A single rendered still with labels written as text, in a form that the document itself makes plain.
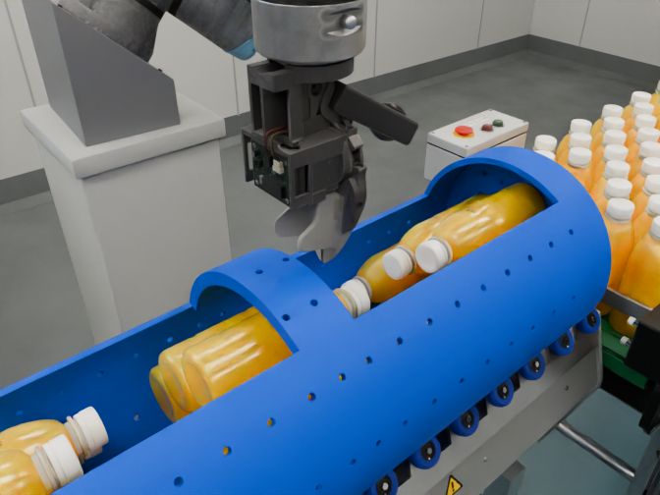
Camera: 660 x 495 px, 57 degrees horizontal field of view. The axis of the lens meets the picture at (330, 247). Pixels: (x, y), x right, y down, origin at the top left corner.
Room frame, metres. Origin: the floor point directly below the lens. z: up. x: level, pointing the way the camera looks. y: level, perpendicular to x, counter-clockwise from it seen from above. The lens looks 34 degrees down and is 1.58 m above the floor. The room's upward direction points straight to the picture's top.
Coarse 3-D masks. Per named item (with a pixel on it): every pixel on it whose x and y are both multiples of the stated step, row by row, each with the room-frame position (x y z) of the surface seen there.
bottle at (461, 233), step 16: (496, 192) 0.71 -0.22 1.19; (512, 192) 0.71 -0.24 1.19; (528, 192) 0.71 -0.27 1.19; (464, 208) 0.67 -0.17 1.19; (480, 208) 0.67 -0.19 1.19; (496, 208) 0.67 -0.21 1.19; (512, 208) 0.68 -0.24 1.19; (528, 208) 0.69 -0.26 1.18; (544, 208) 0.71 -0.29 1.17; (448, 224) 0.64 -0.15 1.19; (464, 224) 0.63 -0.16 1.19; (480, 224) 0.64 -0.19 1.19; (496, 224) 0.65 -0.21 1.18; (512, 224) 0.66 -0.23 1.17; (448, 240) 0.62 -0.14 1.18; (464, 240) 0.61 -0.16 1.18; (480, 240) 0.62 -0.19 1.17; (448, 256) 0.60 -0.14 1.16
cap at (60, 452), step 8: (56, 440) 0.32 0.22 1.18; (64, 440) 0.32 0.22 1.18; (48, 448) 0.31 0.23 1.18; (56, 448) 0.31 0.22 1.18; (64, 448) 0.31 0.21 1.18; (72, 448) 0.31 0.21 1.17; (48, 456) 0.31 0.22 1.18; (56, 456) 0.31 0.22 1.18; (64, 456) 0.31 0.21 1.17; (72, 456) 0.31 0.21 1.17; (56, 464) 0.30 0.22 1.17; (64, 464) 0.30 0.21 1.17; (72, 464) 0.30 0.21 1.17; (80, 464) 0.31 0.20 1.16; (56, 472) 0.30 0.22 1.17; (64, 472) 0.30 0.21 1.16; (72, 472) 0.30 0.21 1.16; (80, 472) 0.30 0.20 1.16; (64, 480) 0.30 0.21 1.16; (72, 480) 0.30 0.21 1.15
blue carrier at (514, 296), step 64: (448, 192) 0.84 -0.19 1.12; (576, 192) 0.67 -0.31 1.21; (256, 256) 0.51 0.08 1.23; (512, 256) 0.55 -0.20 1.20; (576, 256) 0.60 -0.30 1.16; (192, 320) 0.55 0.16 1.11; (320, 320) 0.42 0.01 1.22; (384, 320) 0.44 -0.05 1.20; (448, 320) 0.46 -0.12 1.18; (512, 320) 0.51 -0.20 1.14; (576, 320) 0.60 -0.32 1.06; (64, 384) 0.45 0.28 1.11; (128, 384) 0.49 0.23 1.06; (256, 384) 0.35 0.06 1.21; (320, 384) 0.37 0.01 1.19; (384, 384) 0.39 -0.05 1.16; (448, 384) 0.43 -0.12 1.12; (128, 448) 0.45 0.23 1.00; (192, 448) 0.30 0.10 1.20; (256, 448) 0.31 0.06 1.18; (320, 448) 0.33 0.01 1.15; (384, 448) 0.37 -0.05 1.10
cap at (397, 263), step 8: (384, 256) 0.66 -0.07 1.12; (392, 256) 0.65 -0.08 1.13; (400, 256) 0.64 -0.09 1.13; (408, 256) 0.65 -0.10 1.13; (384, 264) 0.66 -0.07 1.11; (392, 264) 0.65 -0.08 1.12; (400, 264) 0.64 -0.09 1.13; (408, 264) 0.64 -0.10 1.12; (392, 272) 0.65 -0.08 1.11; (400, 272) 0.64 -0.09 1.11; (408, 272) 0.64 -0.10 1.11
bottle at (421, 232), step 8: (464, 200) 0.77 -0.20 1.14; (472, 200) 0.76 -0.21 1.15; (448, 208) 0.75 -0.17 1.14; (456, 208) 0.74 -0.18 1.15; (432, 216) 0.73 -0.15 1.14; (440, 216) 0.72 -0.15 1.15; (416, 224) 0.71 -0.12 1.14; (424, 224) 0.70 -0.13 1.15; (432, 224) 0.70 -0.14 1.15; (408, 232) 0.69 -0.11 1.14; (416, 232) 0.68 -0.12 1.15; (424, 232) 0.68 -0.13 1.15; (432, 232) 0.68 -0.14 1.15; (408, 240) 0.67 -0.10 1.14; (416, 240) 0.67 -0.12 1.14; (424, 240) 0.67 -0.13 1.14; (400, 248) 0.67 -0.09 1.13; (408, 248) 0.66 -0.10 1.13; (416, 264) 0.65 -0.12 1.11; (416, 272) 0.66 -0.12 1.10; (424, 272) 0.66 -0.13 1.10
